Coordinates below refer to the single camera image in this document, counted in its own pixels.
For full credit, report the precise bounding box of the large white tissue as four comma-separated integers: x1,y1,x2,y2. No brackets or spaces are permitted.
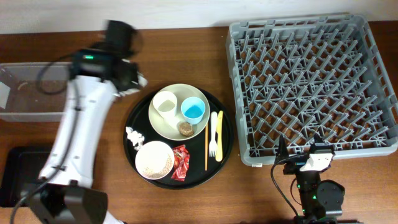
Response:
118,72,148,97

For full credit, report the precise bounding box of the white cup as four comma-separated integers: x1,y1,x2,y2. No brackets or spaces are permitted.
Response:
152,91,178,119

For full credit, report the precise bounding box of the small white tissue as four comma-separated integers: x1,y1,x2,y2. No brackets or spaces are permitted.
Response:
126,126,145,151

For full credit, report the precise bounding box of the pink bowl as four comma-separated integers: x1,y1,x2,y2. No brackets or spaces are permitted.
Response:
135,141,174,178

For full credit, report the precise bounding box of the rice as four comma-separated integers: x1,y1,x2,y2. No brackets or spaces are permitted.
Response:
141,153,174,180

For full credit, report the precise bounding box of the red candy wrapper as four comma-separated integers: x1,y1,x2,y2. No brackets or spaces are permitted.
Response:
172,145,190,182

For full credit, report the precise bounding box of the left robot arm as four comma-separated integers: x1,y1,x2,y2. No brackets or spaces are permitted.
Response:
10,20,147,223

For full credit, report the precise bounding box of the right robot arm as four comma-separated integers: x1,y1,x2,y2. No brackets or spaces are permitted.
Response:
271,134,345,223

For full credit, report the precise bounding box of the grey dishwasher rack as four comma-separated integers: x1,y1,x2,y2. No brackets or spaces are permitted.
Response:
226,14,397,167

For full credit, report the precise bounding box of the yellow plastic knife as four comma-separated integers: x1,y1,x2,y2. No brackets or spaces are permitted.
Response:
215,110,223,162

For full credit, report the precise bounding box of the beige plate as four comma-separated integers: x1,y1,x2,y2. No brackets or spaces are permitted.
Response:
148,83,210,141

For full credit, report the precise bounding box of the white plastic fork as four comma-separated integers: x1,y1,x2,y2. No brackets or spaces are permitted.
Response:
209,111,218,157

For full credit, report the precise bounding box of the blue cup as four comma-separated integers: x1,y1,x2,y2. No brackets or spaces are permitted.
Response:
180,96,206,124

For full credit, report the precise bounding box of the wooden chopstick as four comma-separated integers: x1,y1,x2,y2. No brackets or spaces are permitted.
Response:
205,123,208,171

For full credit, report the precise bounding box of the brown cookie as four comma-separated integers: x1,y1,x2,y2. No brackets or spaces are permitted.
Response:
178,122,195,137

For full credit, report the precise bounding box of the round black serving tray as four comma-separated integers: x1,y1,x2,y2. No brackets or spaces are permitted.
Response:
125,90,234,190

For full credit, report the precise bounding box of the clear plastic bin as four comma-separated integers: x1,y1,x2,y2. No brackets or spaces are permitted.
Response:
1,62,69,122

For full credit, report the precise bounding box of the white label on bin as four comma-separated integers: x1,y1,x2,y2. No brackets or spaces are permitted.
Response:
0,82,11,109

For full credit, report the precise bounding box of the black rectangular tray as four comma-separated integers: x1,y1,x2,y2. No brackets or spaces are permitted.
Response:
1,146,51,208

